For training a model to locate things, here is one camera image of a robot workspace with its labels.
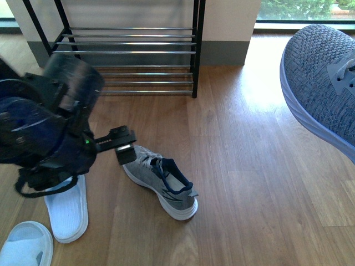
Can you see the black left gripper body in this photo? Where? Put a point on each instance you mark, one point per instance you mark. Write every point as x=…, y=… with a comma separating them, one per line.
x=45, y=129

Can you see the light blue slide sandal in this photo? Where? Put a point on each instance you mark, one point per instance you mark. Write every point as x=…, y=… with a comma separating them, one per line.
x=29, y=243
x=68, y=212

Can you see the grey knit sneaker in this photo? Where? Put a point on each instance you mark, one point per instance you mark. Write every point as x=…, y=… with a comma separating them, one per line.
x=317, y=81
x=175, y=192

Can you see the black chrome shoe rack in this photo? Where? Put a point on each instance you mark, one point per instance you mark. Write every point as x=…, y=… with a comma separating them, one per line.
x=134, y=60

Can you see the large window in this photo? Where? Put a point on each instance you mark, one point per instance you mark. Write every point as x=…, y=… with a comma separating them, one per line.
x=9, y=24

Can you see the right side window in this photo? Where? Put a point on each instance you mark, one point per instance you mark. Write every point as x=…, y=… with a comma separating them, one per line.
x=295, y=14

